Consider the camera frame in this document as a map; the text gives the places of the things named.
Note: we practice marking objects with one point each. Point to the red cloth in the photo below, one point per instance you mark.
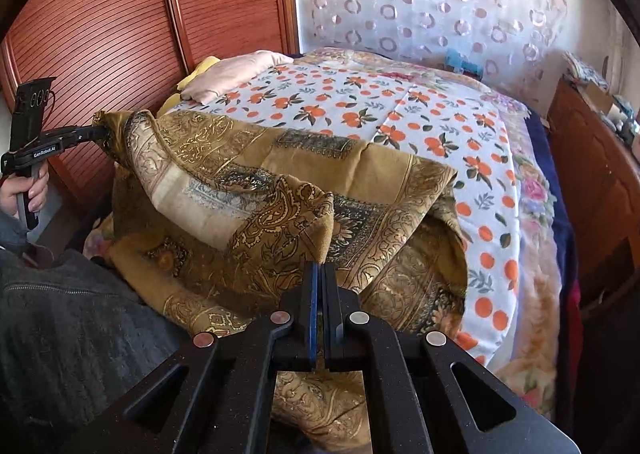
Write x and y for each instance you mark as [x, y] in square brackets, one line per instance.
[576, 304]

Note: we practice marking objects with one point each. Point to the orange-print white sheet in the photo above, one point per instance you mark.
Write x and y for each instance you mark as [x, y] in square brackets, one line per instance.
[380, 104]

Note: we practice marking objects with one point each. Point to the dark blue bed sheet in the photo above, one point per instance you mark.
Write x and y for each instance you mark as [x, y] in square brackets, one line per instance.
[555, 184]

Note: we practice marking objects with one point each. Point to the floral blanket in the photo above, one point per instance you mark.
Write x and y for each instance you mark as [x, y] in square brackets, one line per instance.
[537, 244]

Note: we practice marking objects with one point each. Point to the brown cardboard box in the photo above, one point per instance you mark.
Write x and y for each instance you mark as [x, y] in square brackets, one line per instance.
[600, 96]

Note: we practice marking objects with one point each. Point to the long wooden cabinet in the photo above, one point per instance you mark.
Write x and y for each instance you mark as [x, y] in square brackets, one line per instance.
[600, 184]

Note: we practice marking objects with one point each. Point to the person's dark grey jacket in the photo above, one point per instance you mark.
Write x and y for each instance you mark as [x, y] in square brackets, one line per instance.
[65, 334]

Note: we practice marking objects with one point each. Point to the pale pink folded cloth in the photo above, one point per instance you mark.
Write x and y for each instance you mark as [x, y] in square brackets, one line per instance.
[235, 74]

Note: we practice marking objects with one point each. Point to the blue tissue box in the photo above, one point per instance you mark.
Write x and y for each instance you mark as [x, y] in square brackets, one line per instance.
[462, 63]

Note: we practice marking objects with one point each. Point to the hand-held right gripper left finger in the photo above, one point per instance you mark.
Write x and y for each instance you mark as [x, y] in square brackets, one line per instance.
[312, 324]

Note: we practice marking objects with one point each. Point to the person's left hand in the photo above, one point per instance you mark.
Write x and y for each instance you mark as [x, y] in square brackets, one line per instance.
[40, 191]

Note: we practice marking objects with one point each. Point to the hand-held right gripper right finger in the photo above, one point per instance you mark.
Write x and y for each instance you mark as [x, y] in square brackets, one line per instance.
[330, 324]

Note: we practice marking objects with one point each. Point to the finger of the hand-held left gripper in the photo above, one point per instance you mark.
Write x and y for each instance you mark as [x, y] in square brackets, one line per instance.
[101, 133]

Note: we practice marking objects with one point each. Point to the person's left forearm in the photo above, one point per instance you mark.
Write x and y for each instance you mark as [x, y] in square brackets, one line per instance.
[12, 239]

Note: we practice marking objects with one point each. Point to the stack of folded cloths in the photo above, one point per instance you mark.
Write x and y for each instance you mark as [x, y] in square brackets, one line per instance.
[582, 66]

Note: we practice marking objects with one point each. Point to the wooden louvred wardrobe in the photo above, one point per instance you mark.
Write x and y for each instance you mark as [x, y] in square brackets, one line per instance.
[100, 34]

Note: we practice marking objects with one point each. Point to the brown patterned garment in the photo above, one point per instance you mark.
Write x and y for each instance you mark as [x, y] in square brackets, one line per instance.
[250, 169]

